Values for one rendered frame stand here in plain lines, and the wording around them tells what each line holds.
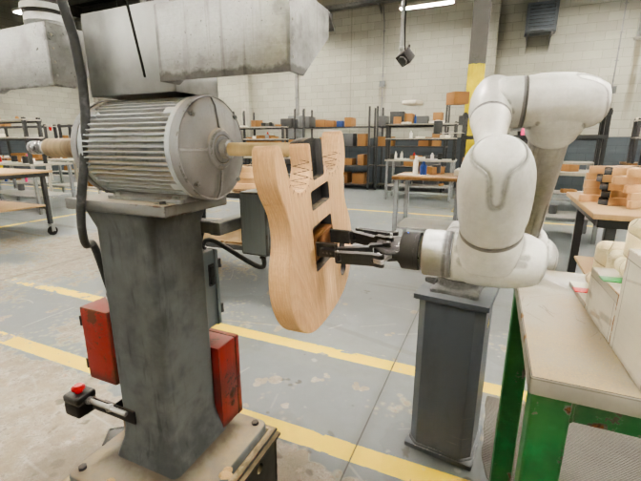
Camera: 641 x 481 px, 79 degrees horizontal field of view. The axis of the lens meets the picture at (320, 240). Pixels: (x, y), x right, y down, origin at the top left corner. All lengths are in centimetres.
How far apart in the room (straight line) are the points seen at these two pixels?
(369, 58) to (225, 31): 1179
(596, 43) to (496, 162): 1161
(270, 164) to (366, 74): 1190
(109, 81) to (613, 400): 118
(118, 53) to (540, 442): 116
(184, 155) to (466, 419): 141
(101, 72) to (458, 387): 156
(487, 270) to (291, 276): 34
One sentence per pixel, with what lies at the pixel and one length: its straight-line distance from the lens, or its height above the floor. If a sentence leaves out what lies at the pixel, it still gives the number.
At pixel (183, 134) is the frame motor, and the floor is 128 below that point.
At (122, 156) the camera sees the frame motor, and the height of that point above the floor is 123.
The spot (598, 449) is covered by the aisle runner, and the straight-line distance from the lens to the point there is 220.
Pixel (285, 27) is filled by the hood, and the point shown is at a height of 146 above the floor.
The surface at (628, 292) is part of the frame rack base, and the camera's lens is 78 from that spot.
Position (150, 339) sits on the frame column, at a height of 74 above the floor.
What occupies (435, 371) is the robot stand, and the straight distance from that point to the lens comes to 168.
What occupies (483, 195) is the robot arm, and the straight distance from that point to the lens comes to 60.
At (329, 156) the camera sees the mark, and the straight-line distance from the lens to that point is 91.
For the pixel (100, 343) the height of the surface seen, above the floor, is 69.
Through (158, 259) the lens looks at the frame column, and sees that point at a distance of 110.
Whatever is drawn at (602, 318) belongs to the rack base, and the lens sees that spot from 88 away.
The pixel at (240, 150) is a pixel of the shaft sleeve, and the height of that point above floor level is 125.
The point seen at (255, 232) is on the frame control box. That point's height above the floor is 100.
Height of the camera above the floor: 127
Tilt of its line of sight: 14 degrees down
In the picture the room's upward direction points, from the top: straight up
